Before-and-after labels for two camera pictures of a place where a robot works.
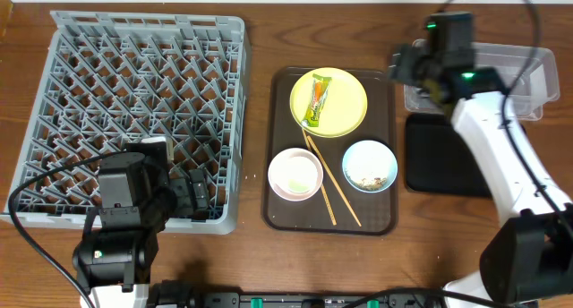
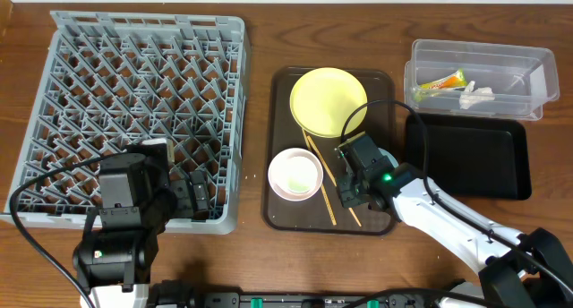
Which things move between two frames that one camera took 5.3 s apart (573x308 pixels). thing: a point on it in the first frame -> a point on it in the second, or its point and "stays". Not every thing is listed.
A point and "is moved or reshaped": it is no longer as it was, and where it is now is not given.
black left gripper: [197, 193] stays
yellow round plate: [345, 106] stays
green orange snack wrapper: [320, 88] is moved or reshaped
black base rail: [184, 295] stays
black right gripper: [400, 65] -> [347, 170]
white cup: [158, 140] stays
